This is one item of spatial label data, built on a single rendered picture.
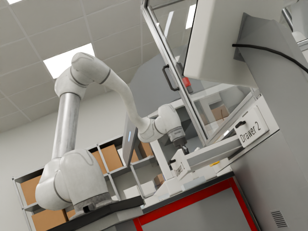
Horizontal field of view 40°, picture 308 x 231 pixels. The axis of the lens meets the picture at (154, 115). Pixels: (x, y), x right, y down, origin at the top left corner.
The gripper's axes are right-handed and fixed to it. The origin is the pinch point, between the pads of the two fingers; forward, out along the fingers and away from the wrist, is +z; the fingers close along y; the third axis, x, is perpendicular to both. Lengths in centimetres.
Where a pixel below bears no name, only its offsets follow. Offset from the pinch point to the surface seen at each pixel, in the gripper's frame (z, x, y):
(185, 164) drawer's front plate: -1.4, -10.4, 39.9
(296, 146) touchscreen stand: 14, 0, 126
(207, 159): -0.2, 0.4, 37.7
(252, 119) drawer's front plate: -6, 18, 65
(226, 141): -4.4, 12.5, 37.4
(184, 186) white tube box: 5.4, -8.4, 5.1
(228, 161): 2.4, 18.0, 9.5
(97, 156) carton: -99, -38, -350
